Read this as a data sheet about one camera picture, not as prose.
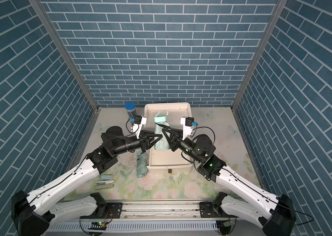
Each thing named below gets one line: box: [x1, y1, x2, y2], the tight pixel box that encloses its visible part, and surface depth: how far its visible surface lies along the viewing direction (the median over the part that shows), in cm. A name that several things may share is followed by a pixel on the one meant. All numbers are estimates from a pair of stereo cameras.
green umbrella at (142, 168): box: [137, 151, 149, 178], surface depth 86 cm
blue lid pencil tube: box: [124, 101, 137, 119], surface depth 98 cm
